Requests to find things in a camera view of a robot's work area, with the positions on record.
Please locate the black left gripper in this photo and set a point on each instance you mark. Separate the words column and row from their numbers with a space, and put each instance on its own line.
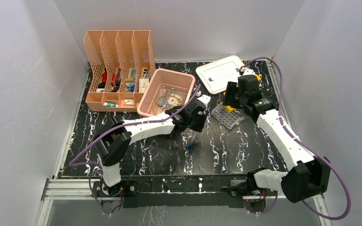
column 198, row 127

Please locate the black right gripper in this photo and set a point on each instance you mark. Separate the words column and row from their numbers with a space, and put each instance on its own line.
column 232, row 88

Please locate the yellow test tube rack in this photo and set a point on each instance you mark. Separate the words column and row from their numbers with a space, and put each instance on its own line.
column 243, row 92

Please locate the blue cap small vial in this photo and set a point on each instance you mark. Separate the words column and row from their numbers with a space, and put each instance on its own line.
column 190, row 144

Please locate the pink plastic bin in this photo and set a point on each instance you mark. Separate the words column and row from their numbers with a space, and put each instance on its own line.
column 183, row 82

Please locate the yellow rubber tube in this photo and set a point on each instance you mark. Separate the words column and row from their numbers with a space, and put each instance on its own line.
column 159, row 109

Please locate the white container lid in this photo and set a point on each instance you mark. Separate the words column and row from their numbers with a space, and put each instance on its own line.
column 216, row 75

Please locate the metal crucible tongs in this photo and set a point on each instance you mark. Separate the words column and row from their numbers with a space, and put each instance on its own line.
column 168, row 91

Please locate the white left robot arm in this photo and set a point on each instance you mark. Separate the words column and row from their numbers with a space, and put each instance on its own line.
column 112, row 142

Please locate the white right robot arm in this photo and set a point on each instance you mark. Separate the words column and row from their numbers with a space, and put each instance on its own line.
column 307, row 175

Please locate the clear plastic tube rack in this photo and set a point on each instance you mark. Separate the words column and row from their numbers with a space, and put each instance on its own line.
column 224, row 116

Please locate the pink desk organizer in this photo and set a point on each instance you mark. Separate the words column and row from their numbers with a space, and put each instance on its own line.
column 118, row 60

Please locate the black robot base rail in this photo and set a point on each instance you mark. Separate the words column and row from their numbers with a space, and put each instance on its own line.
column 193, row 190

